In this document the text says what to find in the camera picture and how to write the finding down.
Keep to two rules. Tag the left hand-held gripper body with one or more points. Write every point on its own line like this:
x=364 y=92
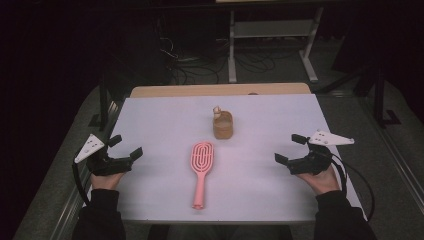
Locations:
x=108 y=165

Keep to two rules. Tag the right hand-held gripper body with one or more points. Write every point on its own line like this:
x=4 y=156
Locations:
x=310 y=163

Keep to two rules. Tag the pink hairbrush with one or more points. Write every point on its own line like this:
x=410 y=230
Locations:
x=202 y=156

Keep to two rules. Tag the tan pouch with bear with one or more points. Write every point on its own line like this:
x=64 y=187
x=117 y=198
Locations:
x=222 y=128

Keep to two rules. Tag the person's left hand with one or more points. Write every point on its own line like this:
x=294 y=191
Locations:
x=106 y=181

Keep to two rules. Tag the person's right hand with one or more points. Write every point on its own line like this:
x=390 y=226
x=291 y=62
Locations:
x=323 y=181

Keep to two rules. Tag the white table sheet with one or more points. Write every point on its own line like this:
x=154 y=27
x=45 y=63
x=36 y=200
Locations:
x=266 y=186

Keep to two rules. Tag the black metal stand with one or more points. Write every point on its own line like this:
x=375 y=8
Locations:
x=104 y=106
x=380 y=103

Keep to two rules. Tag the white metal table frame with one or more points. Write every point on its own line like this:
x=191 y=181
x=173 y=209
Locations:
x=273 y=28

